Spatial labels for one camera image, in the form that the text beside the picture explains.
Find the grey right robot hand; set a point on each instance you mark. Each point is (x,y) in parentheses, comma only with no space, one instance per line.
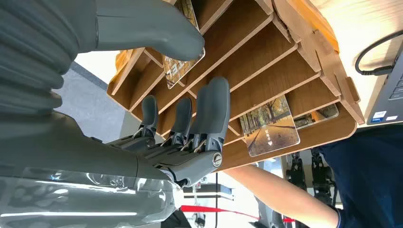
(78,157)

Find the ribbed grey right arm sleeve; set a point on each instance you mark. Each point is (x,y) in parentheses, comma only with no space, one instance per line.
(31,56)

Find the dark grey laptop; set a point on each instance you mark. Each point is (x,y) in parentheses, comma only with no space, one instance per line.
(390,100)

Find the person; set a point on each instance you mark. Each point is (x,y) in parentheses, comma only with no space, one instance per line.
(371,176)

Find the red barrier tape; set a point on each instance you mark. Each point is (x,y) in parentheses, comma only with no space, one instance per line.
(201,209)

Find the wooden card organizer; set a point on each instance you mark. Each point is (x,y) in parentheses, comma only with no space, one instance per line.
(267,56)

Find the card with dark landscape photo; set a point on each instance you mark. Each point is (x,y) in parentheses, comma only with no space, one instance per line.
(318,116)

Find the black metal stand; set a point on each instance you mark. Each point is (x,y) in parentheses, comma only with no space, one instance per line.
(322,179)
(296,171)

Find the card with autumn tree photo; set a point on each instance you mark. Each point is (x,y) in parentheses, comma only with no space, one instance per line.
(270,135)

